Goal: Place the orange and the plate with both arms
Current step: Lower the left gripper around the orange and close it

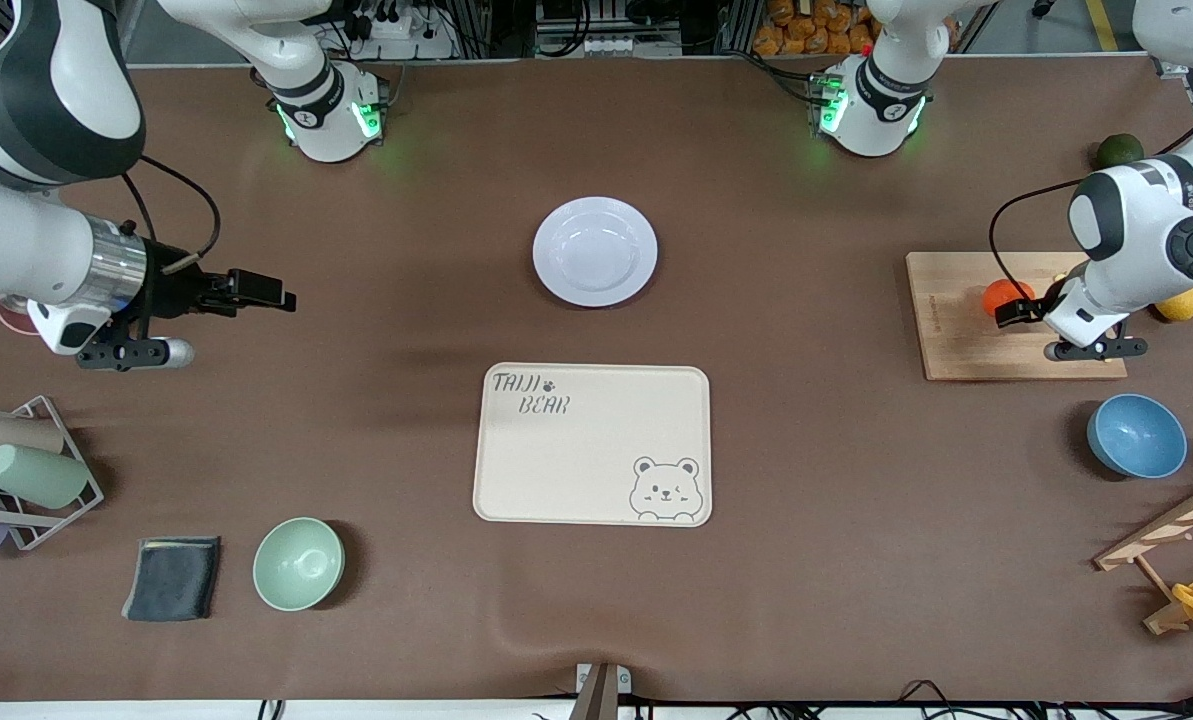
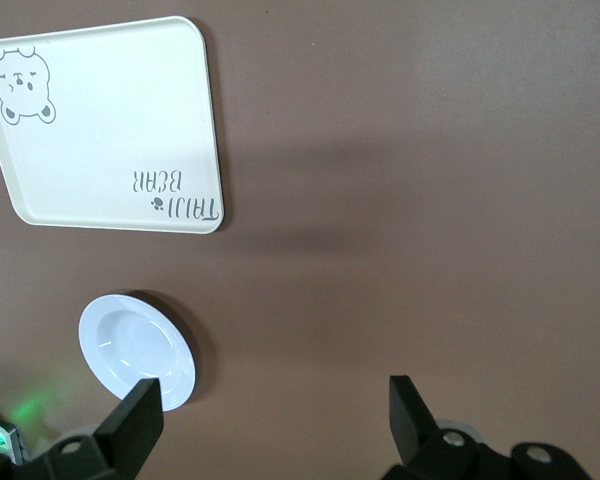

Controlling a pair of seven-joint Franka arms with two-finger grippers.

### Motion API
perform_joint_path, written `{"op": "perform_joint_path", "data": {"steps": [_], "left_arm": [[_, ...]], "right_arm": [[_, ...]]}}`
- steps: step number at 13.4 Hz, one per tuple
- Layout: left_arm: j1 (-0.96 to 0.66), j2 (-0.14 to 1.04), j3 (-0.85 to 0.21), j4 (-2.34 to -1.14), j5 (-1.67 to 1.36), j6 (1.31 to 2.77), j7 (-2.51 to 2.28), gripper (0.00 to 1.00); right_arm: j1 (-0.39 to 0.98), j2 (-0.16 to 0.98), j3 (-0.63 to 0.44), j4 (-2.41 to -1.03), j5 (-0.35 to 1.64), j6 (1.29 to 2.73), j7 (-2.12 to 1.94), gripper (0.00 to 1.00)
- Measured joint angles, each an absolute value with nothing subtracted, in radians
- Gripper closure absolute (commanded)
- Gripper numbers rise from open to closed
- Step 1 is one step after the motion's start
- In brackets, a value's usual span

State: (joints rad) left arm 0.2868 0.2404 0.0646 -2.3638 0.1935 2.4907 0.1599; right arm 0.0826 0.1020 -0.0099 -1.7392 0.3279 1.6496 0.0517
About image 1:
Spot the orange fruit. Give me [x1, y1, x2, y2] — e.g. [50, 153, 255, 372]
[983, 279, 1037, 319]

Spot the white round plate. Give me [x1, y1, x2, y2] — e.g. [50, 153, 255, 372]
[533, 196, 659, 308]

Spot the wooden cutting board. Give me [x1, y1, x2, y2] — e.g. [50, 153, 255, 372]
[905, 251, 1128, 382]

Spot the dark green lime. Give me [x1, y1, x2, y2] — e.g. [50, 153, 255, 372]
[1097, 133, 1146, 171]

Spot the blue bowl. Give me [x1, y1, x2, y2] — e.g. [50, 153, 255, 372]
[1087, 393, 1189, 480]

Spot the beige cup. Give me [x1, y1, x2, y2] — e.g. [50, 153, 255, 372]
[0, 415, 65, 461]

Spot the green cup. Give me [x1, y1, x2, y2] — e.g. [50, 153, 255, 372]
[0, 444, 91, 510]

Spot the wooden dish rack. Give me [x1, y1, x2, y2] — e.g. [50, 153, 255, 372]
[1093, 470, 1193, 636]

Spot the light green bowl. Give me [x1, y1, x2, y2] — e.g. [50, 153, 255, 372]
[252, 517, 346, 613]

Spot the dark grey folded cloth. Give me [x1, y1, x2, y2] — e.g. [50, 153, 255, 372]
[121, 536, 223, 623]

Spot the white power strip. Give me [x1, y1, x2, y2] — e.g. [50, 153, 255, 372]
[351, 0, 457, 61]
[581, 33, 684, 58]

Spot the bag of orange fruits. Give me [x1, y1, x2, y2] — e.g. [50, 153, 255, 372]
[753, 0, 882, 58]

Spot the cream tray with bear print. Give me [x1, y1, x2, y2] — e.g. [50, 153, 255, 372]
[472, 362, 713, 528]

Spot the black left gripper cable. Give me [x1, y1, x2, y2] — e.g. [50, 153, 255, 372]
[988, 175, 1102, 301]

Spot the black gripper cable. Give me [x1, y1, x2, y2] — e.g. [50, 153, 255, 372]
[988, 175, 1102, 301]
[121, 155, 222, 276]

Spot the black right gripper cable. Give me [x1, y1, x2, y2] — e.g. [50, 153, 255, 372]
[121, 155, 222, 276]

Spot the grey wire cup rack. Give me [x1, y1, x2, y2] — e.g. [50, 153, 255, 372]
[0, 395, 105, 552]

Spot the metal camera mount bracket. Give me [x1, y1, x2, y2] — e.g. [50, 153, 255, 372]
[568, 662, 633, 720]

